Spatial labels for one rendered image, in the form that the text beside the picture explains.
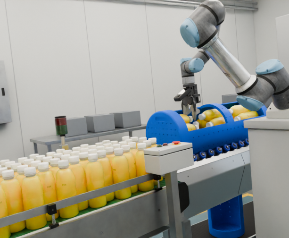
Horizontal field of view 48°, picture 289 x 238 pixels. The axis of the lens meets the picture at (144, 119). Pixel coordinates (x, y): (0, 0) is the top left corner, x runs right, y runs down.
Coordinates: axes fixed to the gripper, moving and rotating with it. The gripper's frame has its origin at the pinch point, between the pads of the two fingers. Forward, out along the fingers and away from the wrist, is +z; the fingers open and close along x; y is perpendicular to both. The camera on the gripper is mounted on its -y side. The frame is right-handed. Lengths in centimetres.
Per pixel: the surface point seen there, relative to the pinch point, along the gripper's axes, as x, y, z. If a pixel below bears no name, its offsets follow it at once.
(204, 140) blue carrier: -13.4, -4.2, 11.3
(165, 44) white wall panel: 299, 278, -99
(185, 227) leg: -9, -22, 56
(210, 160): -11.4, 1.4, 24.2
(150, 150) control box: -28, -56, 5
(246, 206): 52, 124, 104
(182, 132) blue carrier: -13.8, -21.6, 4.4
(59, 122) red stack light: 34, -66, -8
